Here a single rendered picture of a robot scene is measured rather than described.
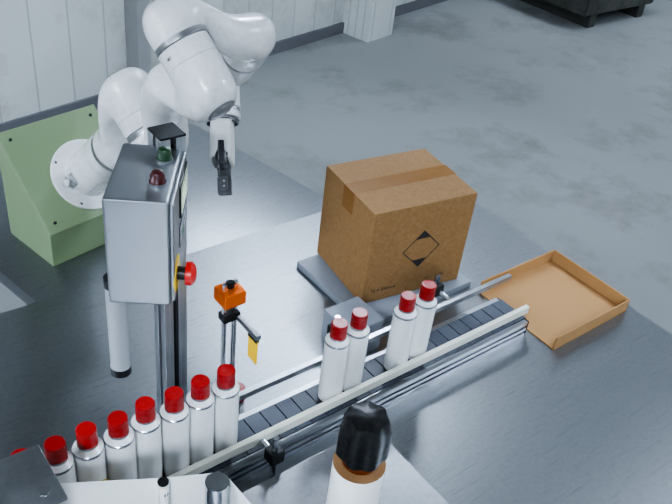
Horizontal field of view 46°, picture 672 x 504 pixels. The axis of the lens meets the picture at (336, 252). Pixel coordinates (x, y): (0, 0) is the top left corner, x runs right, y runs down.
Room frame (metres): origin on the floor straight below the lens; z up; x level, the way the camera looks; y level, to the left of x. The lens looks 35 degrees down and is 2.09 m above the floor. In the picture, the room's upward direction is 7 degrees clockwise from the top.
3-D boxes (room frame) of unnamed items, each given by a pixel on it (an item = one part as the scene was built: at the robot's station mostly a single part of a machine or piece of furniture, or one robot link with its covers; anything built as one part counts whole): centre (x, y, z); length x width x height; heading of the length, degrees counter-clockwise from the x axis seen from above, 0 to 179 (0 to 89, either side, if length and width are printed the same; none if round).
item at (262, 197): (1.88, 0.56, 0.81); 0.90 x 0.90 x 0.04; 53
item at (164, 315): (1.10, 0.29, 1.16); 0.04 x 0.04 x 0.67; 41
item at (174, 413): (0.95, 0.24, 0.98); 0.05 x 0.05 x 0.20
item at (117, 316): (0.99, 0.35, 1.18); 0.04 x 0.04 x 0.21
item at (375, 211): (1.72, -0.14, 0.99); 0.30 x 0.24 x 0.27; 123
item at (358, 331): (1.23, -0.06, 0.98); 0.05 x 0.05 x 0.20
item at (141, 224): (1.01, 0.30, 1.38); 0.17 x 0.10 x 0.19; 6
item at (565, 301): (1.68, -0.59, 0.85); 0.30 x 0.26 x 0.04; 131
